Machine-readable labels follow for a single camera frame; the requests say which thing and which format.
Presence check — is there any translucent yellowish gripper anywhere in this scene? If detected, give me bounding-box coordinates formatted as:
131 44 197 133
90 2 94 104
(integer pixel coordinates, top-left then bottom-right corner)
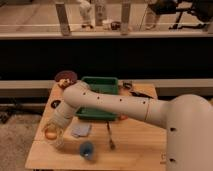
42 122 64 144

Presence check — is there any orange apple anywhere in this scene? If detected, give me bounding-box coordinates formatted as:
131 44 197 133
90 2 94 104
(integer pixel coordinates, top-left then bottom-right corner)
45 129 57 140

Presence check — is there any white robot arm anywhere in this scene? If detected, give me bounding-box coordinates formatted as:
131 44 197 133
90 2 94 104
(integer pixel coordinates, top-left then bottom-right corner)
43 81 213 171

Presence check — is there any white paper cup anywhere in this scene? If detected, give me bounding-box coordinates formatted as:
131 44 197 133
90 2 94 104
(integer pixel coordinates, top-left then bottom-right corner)
46 135 64 149

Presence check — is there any blue cup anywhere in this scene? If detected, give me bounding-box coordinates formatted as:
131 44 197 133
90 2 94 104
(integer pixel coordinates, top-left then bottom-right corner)
79 141 94 160

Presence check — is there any grey folded cloth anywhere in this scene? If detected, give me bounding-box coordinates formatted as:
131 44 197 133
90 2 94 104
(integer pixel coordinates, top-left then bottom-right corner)
71 124 92 138

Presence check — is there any small dark tin can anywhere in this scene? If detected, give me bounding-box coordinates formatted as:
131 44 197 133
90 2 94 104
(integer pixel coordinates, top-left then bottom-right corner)
51 100 61 109

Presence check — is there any dark red bowl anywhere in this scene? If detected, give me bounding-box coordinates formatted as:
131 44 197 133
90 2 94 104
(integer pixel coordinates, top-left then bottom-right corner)
54 70 77 89

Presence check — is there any metal fork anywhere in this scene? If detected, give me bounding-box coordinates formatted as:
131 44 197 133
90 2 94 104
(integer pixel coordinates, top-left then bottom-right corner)
106 121 116 150

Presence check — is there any orange carrot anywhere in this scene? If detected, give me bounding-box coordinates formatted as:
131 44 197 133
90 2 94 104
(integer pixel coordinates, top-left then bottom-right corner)
119 115 128 120

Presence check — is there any green plastic tray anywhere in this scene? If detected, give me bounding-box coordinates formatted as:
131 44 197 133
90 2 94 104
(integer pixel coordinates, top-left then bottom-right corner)
76 76 119 121

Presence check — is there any black handled knife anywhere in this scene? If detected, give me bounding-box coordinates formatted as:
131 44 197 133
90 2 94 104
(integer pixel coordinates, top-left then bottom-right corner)
130 91 153 99

